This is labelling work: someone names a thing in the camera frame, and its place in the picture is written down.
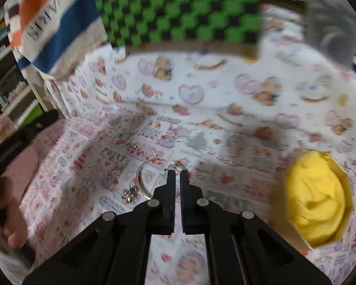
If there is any green black checkered box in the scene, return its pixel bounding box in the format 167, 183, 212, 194
95, 0, 262, 58

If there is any print pattern cloth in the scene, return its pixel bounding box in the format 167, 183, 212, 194
21, 119, 356, 284

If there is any translucent plastic cup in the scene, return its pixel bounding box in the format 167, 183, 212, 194
305, 0, 356, 68

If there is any gold hexagonal jewelry box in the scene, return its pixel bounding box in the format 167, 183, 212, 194
271, 150, 355, 252

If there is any yellow cloth lining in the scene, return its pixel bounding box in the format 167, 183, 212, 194
284, 150, 352, 245

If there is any white shelf unit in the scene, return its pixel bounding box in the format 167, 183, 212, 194
0, 9, 44, 127

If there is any person's left hand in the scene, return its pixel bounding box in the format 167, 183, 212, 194
0, 176, 28, 249

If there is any baby bear print cloth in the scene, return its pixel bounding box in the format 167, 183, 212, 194
47, 4, 356, 185

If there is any striped Paris towel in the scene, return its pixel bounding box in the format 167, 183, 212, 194
4, 0, 108, 79

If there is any silver chain necklace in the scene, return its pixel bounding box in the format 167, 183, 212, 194
117, 128, 146, 157

